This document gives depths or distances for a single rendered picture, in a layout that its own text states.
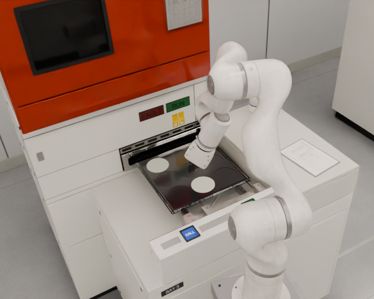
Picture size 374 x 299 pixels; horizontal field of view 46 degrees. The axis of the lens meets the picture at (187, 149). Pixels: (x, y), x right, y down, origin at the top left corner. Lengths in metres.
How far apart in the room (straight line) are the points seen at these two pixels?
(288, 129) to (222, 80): 0.94
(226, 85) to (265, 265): 0.52
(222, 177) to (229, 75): 0.79
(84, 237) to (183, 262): 0.76
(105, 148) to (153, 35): 0.53
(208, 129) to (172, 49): 0.38
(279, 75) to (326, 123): 2.65
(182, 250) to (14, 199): 2.05
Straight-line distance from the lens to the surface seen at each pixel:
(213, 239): 1.60
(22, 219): 3.23
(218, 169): 1.92
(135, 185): 2.00
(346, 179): 1.90
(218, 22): 3.80
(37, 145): 1.84
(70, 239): 2.21
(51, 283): 2.80
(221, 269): 1.75
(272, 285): 1.39
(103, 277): 2.49
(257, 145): 1.18
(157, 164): 1.97
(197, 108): 1.64
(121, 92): 1.77
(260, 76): 1.19
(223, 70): 1.17
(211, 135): 1.61
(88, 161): 1.95
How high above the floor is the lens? 2.15
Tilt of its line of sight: 38 degrees down
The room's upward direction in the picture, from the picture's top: 4 degrees counter-clockwise
